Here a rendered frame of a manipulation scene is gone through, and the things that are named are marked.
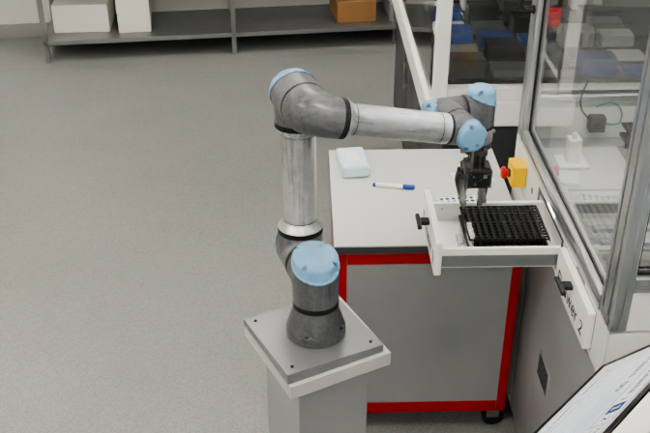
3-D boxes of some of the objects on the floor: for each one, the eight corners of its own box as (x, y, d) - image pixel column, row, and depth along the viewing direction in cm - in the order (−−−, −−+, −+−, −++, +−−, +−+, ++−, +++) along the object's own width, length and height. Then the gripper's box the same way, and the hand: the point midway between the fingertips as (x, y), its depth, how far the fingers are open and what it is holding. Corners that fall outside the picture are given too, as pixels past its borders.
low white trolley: (333, 435, 312) (334, 245, 275) (328, 321, 366) (328, 150, 329) (505, 432, 314) (529, 244, 276) (475, 319, 367) (491, 148, 330)
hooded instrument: (414, 308, 374) (441, -159, 285) (379, 112, 535) (390, -225, 446) (712, 303, 376) (830, -160, 288) (588, 110, 537) (639, -226, 449)
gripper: (459, 150, 238) (454, 220, 249) (502, 149, 239) (495, 220, 249) (455, 135, 246) (449, 204, 257) (496, 134, 246) (489, 204, 257)
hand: (470, 202), depth 255 cm, fingers open, 3 cm apart
